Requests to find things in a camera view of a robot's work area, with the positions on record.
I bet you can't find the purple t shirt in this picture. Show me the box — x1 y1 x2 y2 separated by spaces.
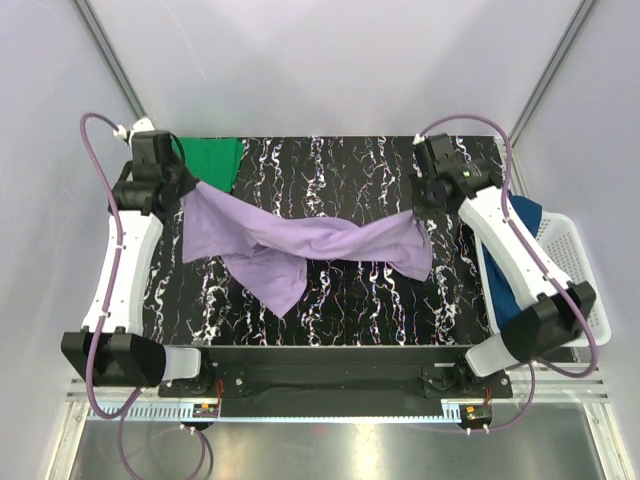
182 182 433 317

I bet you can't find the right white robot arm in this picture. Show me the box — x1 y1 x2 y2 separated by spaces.
411 134 596 397

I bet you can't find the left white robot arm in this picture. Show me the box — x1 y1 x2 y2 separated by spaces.
61 130 216 396

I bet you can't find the folded green t shirt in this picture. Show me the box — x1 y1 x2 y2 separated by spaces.
176 137 244 193

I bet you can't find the dark blue t shirt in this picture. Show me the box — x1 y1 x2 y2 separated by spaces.
483 194 543 329

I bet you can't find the white plastic basket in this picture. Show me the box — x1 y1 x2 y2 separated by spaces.
474 210 611 347

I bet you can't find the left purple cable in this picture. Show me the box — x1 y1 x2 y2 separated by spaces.
79 112 217 480

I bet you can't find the purple cable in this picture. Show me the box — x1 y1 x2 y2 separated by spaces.
418 114 602 435
79 112 217 480

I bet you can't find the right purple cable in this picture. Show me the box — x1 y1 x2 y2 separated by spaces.
418 114 602 435

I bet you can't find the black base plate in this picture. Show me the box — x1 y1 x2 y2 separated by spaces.
159 346 513 421

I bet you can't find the aluminium rail frame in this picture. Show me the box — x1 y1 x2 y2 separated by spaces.
46 347 639 479

